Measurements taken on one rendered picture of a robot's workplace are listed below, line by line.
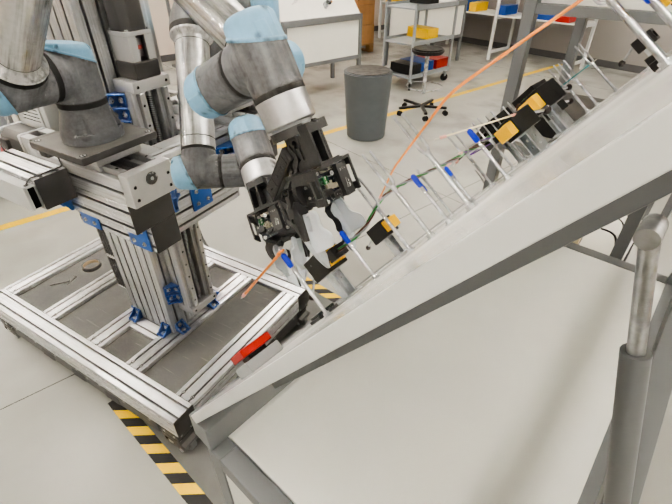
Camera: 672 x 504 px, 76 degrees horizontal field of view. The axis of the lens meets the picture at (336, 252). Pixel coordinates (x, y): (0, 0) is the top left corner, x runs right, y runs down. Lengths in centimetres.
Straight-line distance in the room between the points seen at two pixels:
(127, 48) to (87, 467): 146
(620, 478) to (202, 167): 86
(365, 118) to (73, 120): 326
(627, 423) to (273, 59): 54
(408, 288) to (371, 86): 391
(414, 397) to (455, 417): 9
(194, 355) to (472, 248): 173
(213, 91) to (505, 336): 85
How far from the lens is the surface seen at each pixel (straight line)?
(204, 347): 191
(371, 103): 418
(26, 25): 104
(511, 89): 153
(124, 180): 117
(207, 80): 68
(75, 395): 224
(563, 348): 117
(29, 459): 213
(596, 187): 18
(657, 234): 35
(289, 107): 60
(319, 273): 71
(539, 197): 19
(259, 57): 61
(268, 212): 79
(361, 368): 100
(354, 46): 608
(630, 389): 43
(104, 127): 127
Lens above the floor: 158
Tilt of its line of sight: 36 degrees down
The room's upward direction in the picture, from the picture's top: straight up
